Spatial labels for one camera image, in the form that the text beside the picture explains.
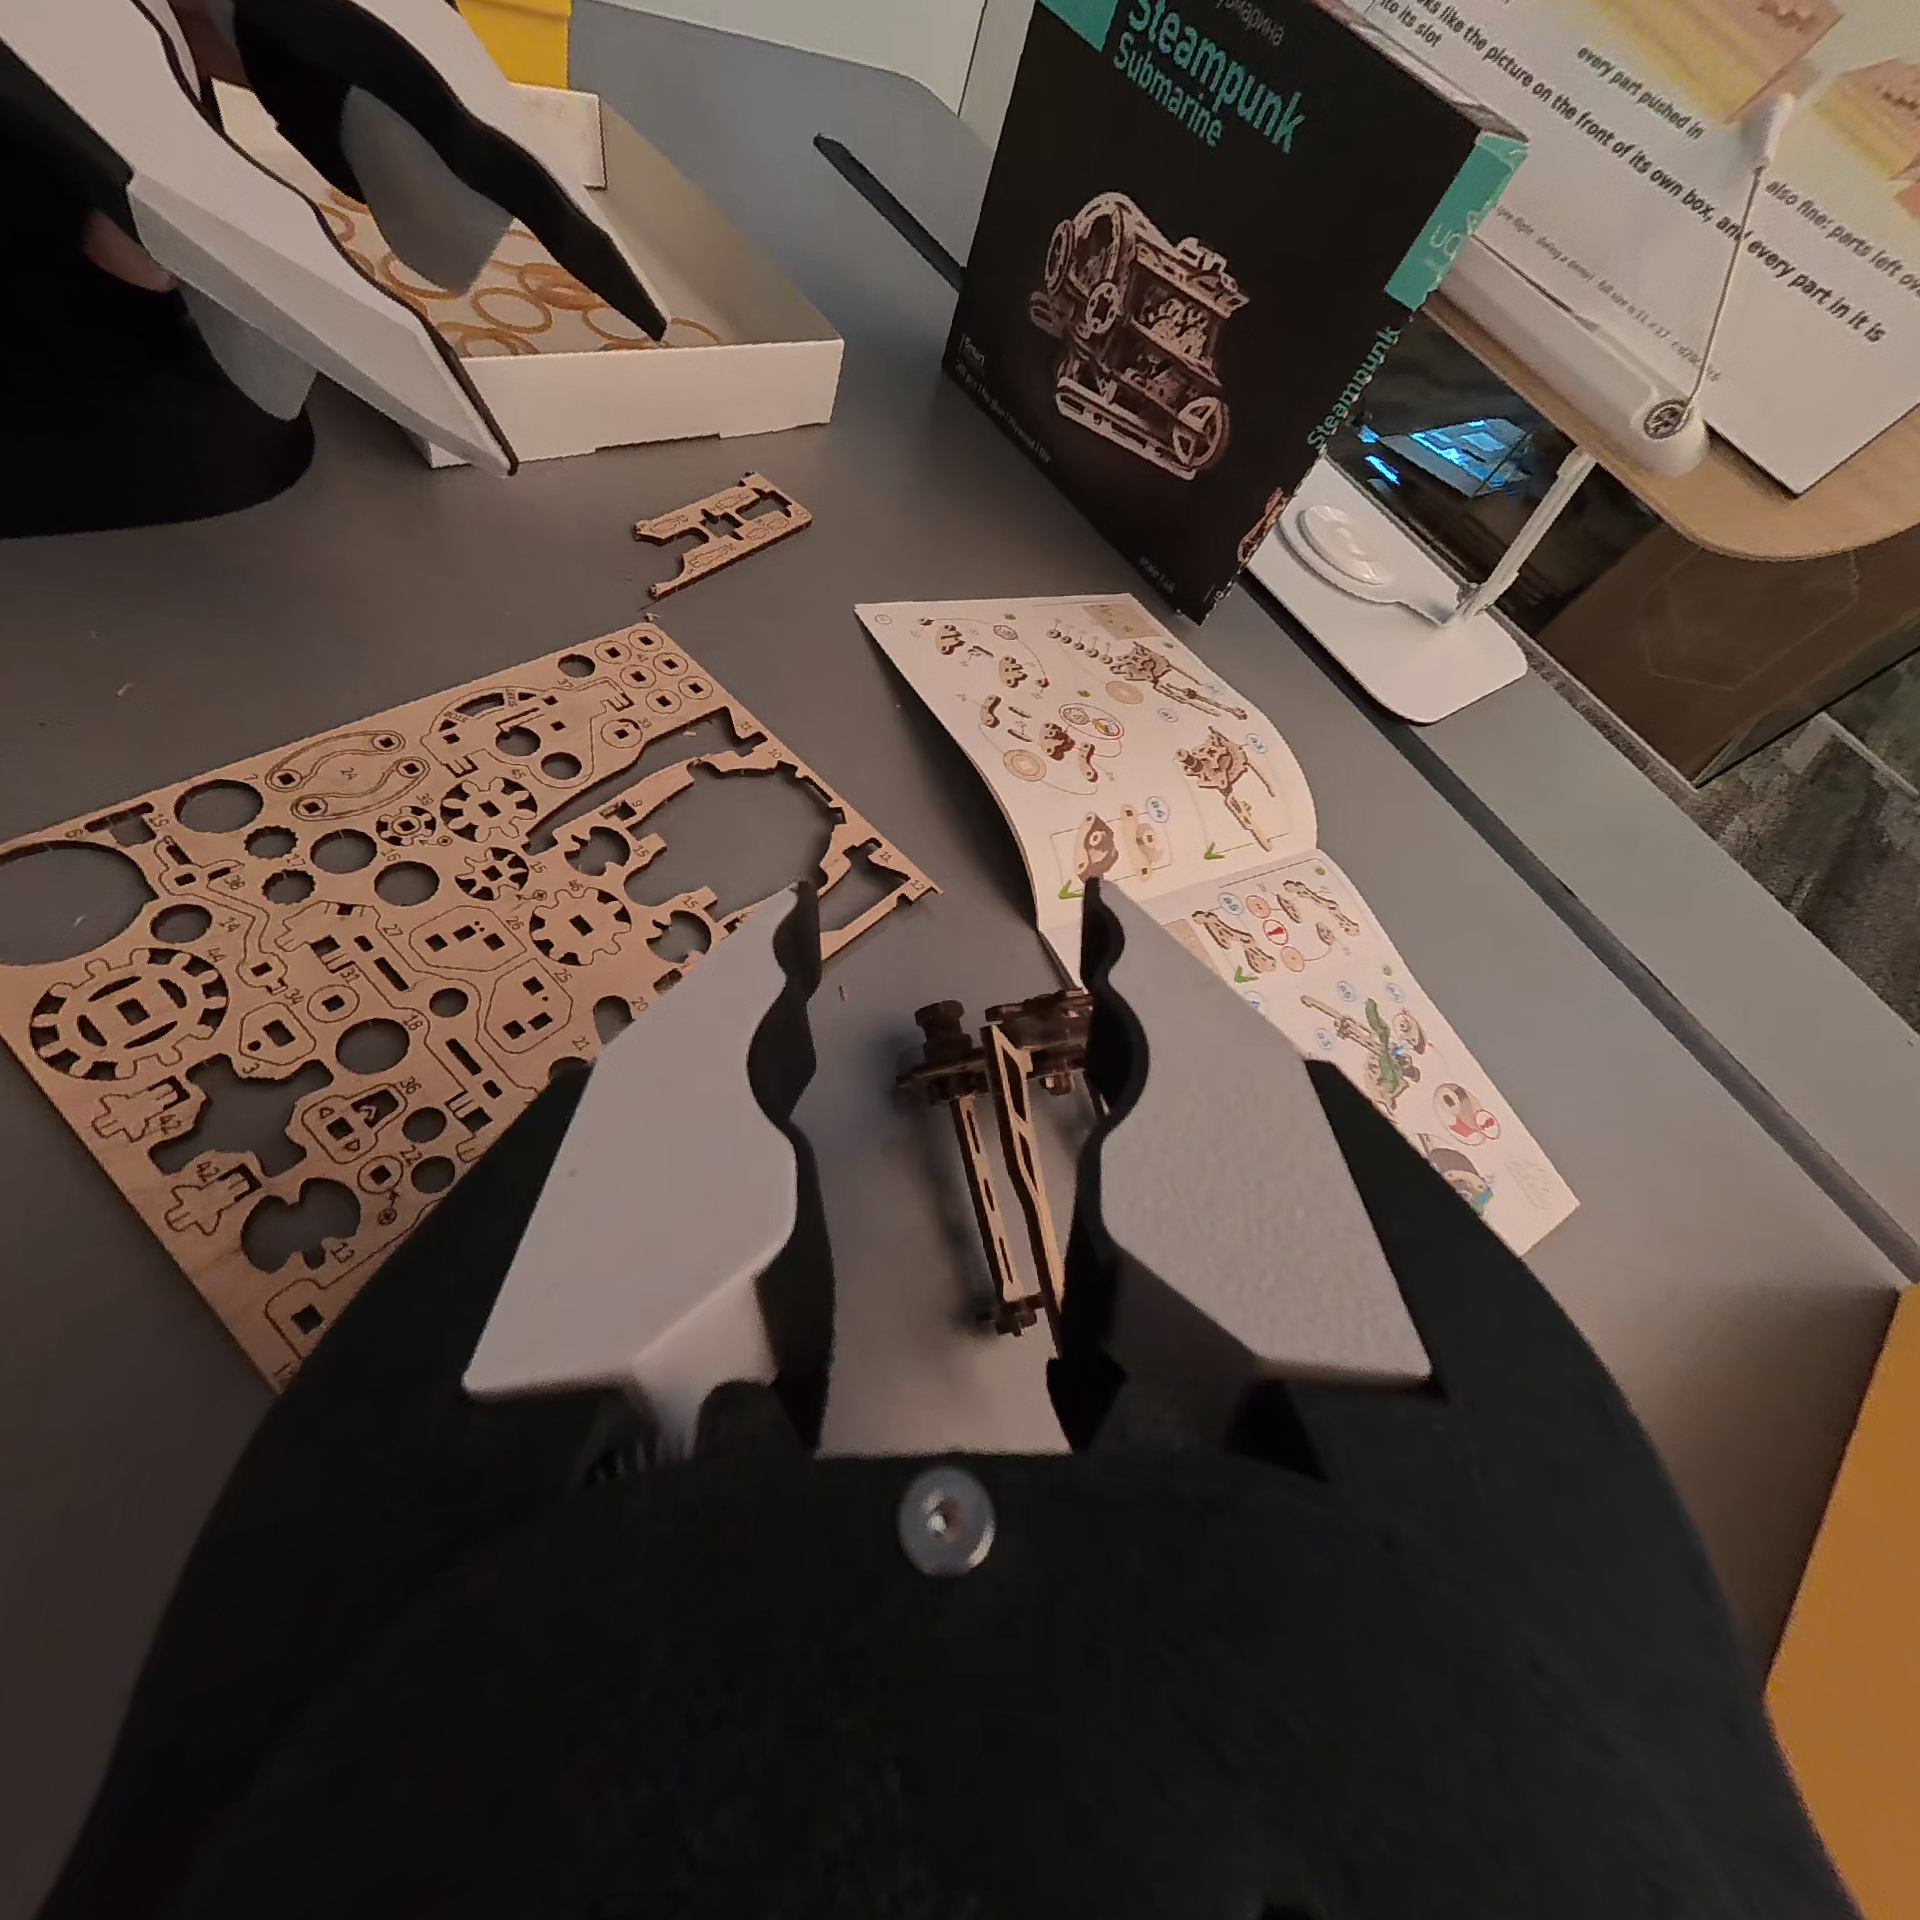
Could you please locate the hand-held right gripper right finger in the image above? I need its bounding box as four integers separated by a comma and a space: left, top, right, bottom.
1048, 878, 1439, 1454

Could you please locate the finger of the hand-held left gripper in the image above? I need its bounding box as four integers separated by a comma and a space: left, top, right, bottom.
231, 0, 673, 340
0, 0, 522, 471

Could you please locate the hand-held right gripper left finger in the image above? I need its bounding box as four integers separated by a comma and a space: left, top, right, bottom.
461, 883, 836, 1454

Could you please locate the dark wooden model assembly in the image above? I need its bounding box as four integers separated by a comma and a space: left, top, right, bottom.
896, 991, 1104, 1338

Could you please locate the small wooden model part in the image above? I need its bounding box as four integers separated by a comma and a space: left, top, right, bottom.
631, 470, 816, 602

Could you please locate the black model kit box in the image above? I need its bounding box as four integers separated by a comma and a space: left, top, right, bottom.
945, 0, 1532, 624

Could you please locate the person's left hand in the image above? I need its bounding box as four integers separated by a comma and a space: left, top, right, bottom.
82, 199, 186, 297

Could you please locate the plywood sheet with rings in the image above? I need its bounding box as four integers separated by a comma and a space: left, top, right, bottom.
285, 151, 722, 361

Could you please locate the yellow box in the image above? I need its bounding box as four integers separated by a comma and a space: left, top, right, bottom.
457, 0, 576, 84
1762, 1282, 1920, 1920

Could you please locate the white cardboard tray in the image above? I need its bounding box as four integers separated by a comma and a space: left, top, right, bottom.
211, 83, 847, 467

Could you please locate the large cut-out plywood sheet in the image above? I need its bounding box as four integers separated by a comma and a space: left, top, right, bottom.
0, 622, 945, 1391

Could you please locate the illustrated instruction booklet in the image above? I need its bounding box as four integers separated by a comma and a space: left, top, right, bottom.
855, 594, 1580, 1258

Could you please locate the white flat object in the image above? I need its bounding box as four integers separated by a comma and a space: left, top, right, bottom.
1247, 241, 1713, 724

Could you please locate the wooden side table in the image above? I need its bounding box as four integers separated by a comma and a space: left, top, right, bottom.
1417, 294, 1920, 788

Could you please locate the printed instruction sign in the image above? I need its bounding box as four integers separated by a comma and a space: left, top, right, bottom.
1319, 0, 1920, 496

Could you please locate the wire sign holder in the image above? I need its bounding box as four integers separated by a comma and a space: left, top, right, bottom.
1634, 95, 1801, 452

